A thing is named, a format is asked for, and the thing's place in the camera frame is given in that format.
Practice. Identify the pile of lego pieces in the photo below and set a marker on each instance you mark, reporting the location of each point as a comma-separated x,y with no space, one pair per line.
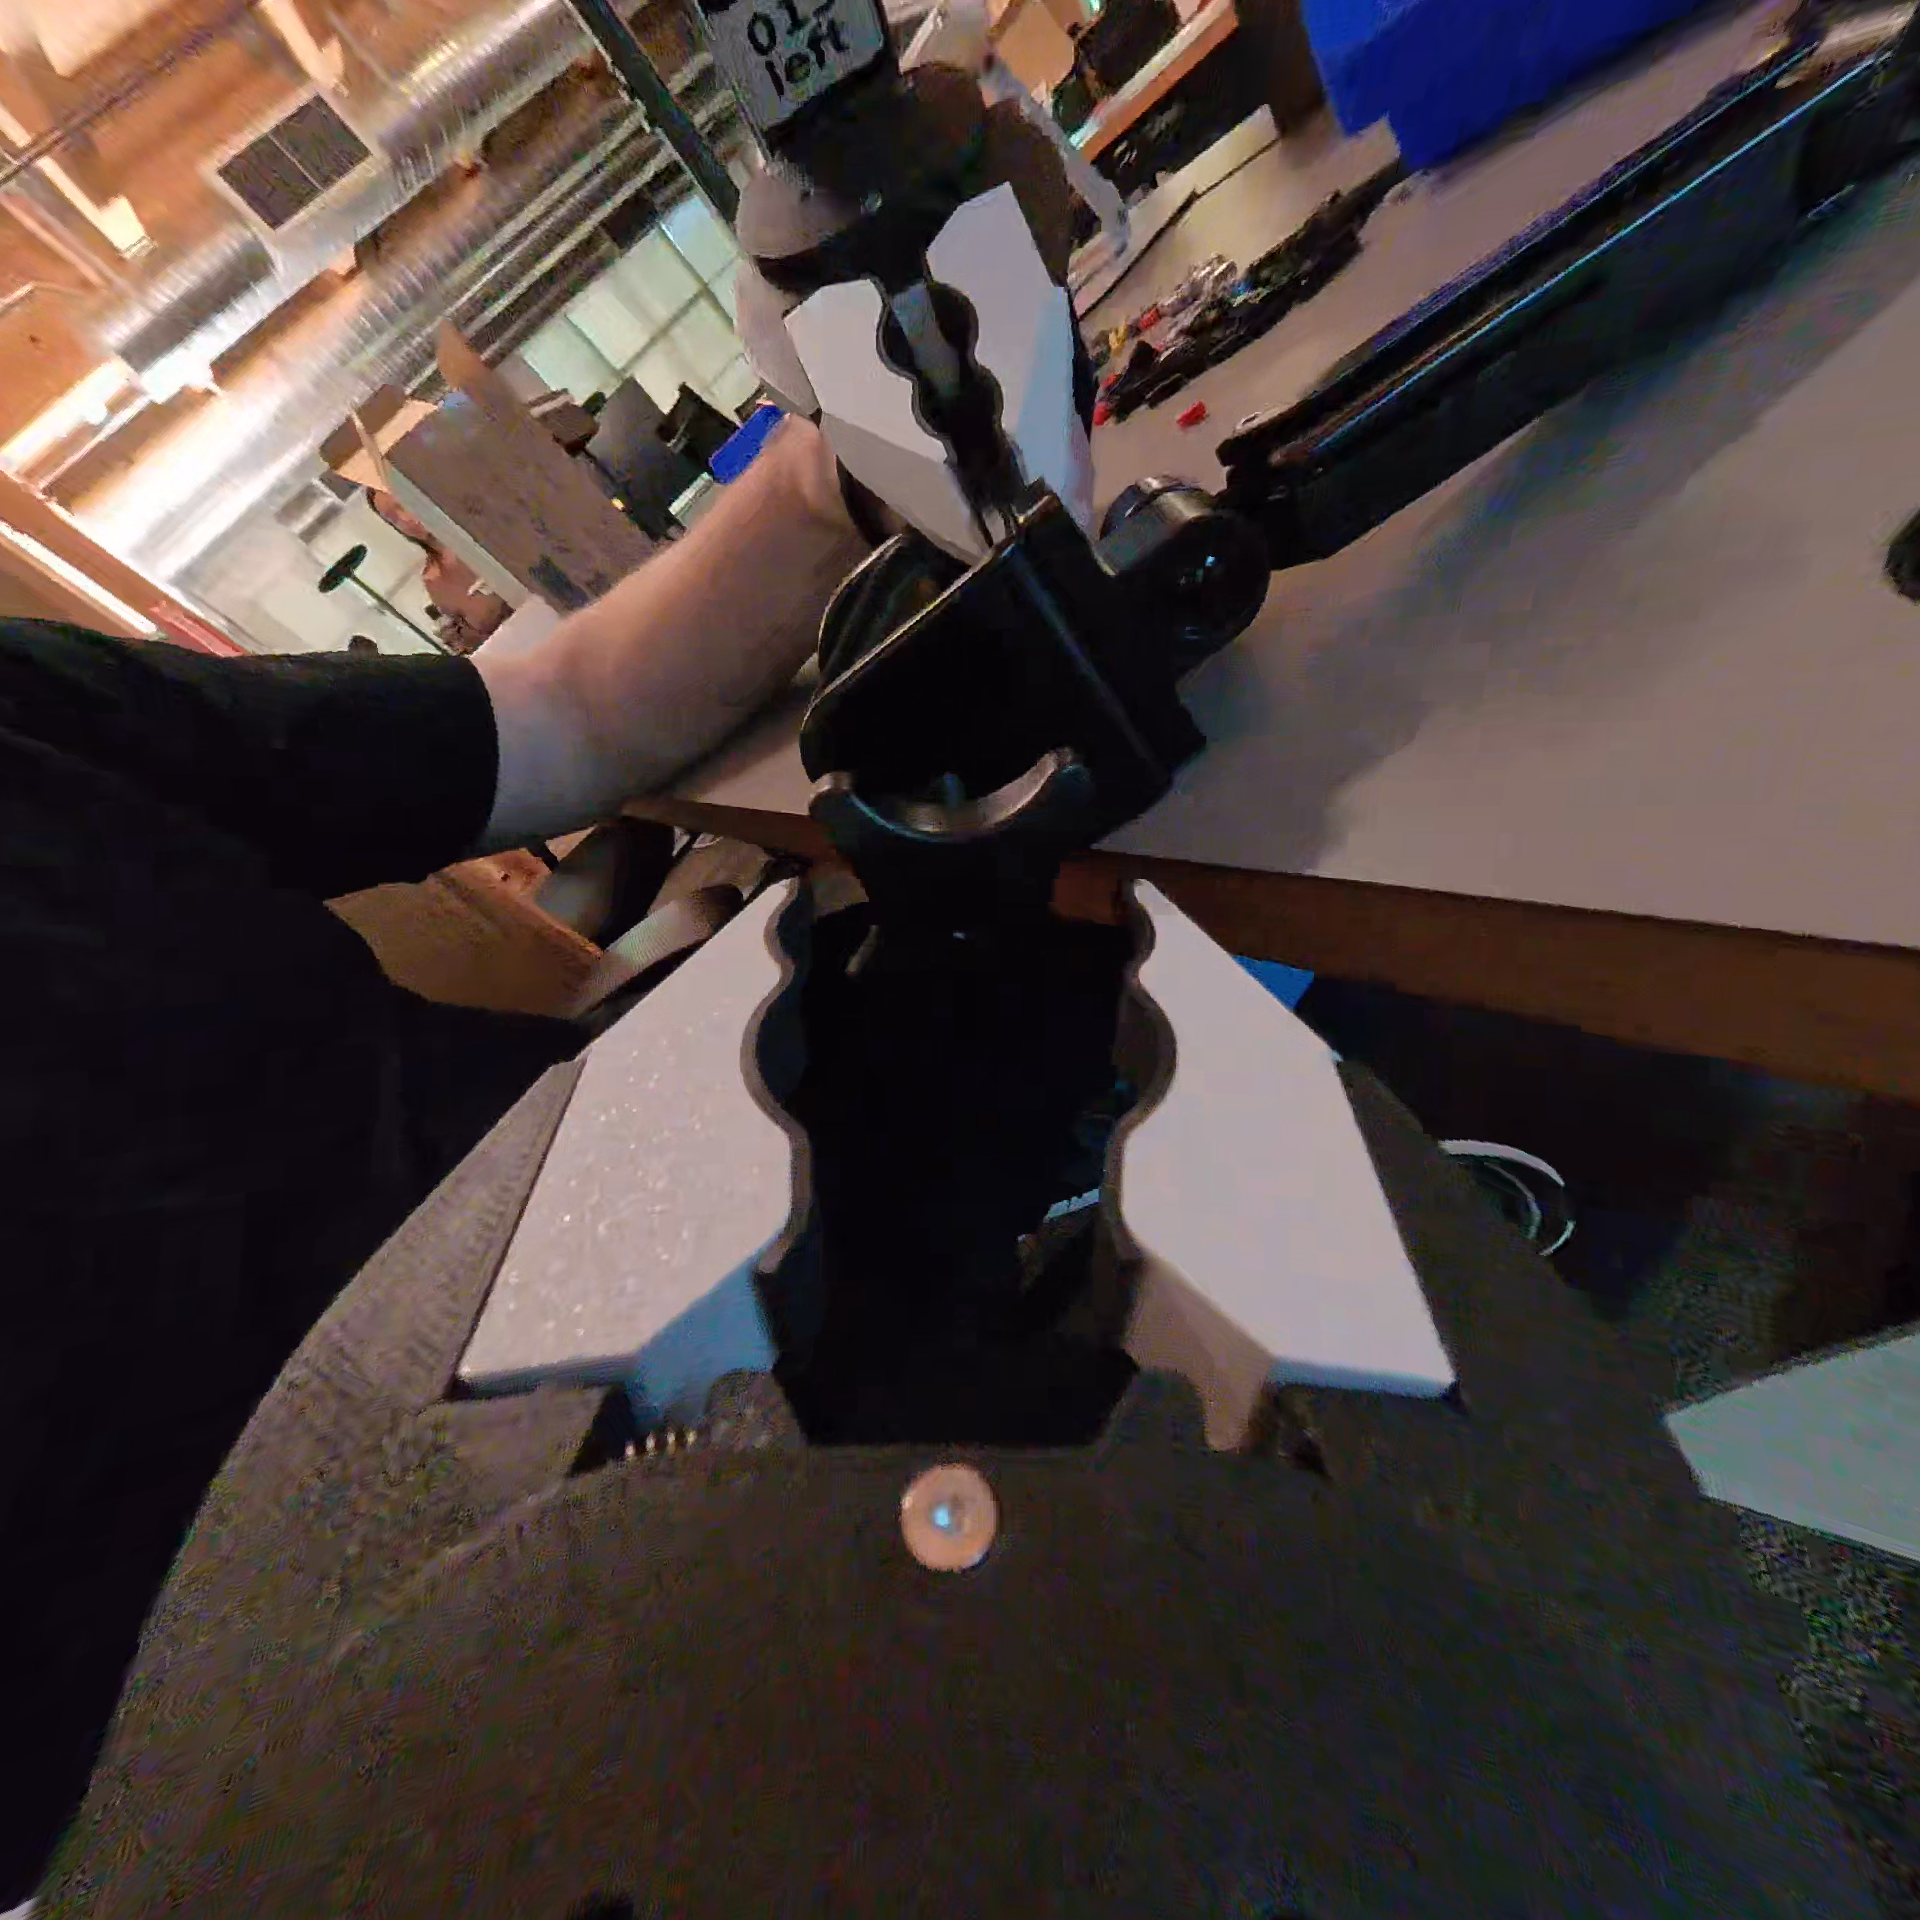
1230,314

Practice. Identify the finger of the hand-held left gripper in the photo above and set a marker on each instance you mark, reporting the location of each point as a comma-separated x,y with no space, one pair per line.
871,389
1029,330

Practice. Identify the black desk clamp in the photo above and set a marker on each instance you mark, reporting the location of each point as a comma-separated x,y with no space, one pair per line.
991,660

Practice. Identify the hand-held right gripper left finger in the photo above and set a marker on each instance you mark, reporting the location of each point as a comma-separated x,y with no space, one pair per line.
645,1200

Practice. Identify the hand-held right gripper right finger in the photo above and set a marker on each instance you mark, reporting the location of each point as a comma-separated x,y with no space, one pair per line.
1275,1200

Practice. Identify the open cardboard box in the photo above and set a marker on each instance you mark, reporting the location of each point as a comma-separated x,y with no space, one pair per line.
496,495

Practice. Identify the ceiling air vent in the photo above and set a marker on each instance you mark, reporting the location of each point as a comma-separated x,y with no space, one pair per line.
293,158

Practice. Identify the black round table disc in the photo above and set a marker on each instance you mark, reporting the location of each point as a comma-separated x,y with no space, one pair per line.
1908,558

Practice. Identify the person's left forearm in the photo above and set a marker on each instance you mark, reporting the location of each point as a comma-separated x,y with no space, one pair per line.
645,674

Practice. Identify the blue plastic bin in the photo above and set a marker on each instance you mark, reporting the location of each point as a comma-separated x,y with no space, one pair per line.
1470,75

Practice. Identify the person's shoe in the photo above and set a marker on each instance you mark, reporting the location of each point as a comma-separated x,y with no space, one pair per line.
1515,1184

